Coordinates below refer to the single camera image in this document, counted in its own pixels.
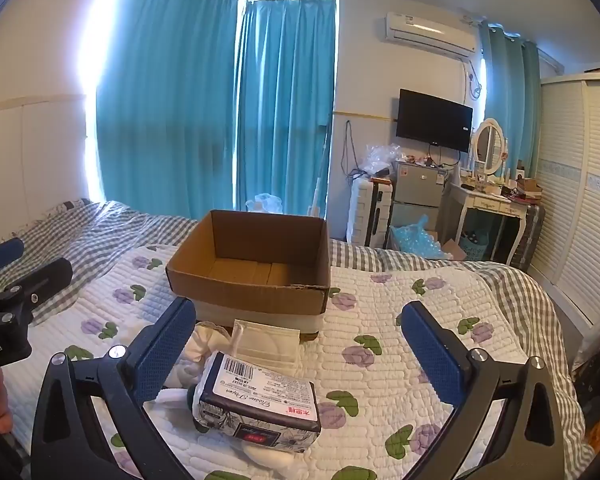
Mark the white dressing table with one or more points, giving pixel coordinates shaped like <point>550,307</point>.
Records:
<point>485,202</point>

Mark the grey mini fridge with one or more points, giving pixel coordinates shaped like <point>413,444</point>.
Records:
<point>417,187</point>

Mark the wide teal curtain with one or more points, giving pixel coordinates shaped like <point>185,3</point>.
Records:
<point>165,100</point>

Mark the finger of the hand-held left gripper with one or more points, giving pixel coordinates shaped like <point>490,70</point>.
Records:
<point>0,255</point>
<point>42,280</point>

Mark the teal curtain beside wardrobe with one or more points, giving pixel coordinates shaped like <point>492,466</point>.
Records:
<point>510,90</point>

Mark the white flowered quilt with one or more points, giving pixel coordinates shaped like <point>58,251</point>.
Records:
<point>380,320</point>

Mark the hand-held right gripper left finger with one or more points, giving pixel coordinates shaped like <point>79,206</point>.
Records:
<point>165,350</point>

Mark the boxes on dressing table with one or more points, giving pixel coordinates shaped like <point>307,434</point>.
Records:
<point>522,190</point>

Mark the black wall television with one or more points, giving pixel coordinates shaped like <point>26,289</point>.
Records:
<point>432,120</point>

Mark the clear plastic bag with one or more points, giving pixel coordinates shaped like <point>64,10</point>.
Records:
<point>380,157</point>

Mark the cream cloth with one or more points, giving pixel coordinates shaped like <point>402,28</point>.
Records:
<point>212,337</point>

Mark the blue bubble wrap bag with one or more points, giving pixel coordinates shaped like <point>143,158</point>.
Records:
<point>415,242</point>

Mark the dark blue tissue pack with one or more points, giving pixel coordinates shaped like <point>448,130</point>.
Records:
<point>260,400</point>

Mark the brown cardboard box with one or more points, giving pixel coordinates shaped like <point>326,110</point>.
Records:
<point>250,290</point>

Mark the white slatted wardrobe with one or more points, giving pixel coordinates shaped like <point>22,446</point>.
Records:
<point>575,185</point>

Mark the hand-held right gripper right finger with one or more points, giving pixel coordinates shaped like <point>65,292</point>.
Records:
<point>435,355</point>

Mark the blue basket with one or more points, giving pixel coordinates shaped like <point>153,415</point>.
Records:
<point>474,251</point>

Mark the flat cardboard piece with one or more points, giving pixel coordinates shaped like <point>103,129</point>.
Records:
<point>454,250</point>

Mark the white oval vanity mirror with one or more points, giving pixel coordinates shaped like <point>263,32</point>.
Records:
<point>489,145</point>

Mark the narrow teal curtain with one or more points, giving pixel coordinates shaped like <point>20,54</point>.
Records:
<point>285,105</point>

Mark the dark grey case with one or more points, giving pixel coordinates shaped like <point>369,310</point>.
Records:
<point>529,235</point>

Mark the white suitcase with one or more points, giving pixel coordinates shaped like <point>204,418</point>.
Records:
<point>367,212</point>

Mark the clear face mask pack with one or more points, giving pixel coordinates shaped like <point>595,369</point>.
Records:
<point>267,342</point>

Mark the white air conditioner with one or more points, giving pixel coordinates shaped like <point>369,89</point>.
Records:
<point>430,35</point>

